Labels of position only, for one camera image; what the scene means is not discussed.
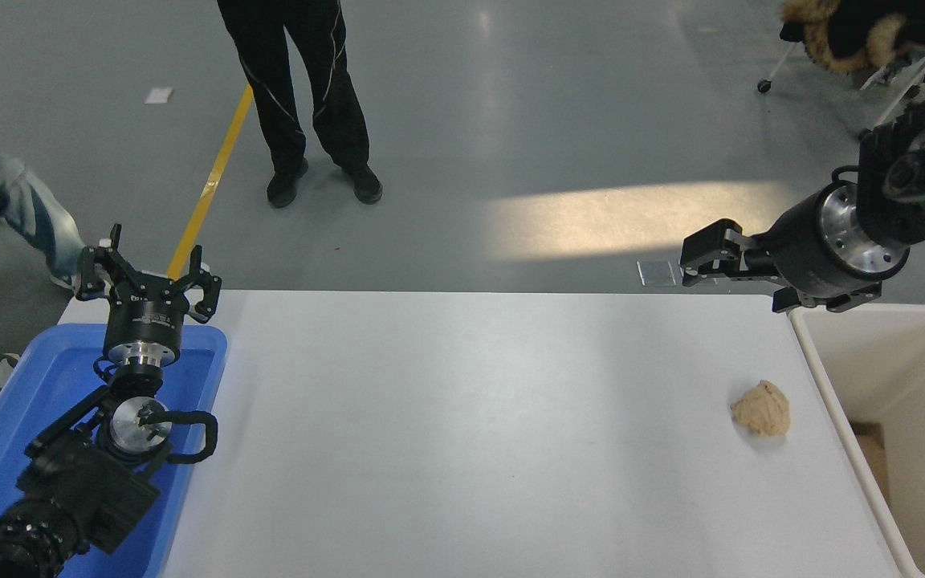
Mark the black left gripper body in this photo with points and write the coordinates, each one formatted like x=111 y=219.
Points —
x=145 y=321

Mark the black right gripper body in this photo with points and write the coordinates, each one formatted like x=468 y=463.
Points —
x=792 y=245

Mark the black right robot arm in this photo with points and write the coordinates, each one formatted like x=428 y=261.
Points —
x=912 y=168

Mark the metal floor plate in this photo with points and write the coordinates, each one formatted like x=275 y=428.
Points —
x=655 y=273

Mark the seated person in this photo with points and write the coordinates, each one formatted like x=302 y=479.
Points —
x=33 y=209

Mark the large pale bin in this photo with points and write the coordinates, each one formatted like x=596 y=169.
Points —
x=912 y=361

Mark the blue plastic tray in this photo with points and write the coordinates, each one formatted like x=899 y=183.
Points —
x=53 y=377

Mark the crumpled tan paper ball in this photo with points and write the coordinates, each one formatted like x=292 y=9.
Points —
x=761 y=409

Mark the white paper sheet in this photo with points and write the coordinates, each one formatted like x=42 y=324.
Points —
x=159 y=95

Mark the dark fur-trimmed coat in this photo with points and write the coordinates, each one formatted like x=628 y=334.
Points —
x=848 y=32

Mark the standing person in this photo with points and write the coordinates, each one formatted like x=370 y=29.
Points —
x=334 y=88

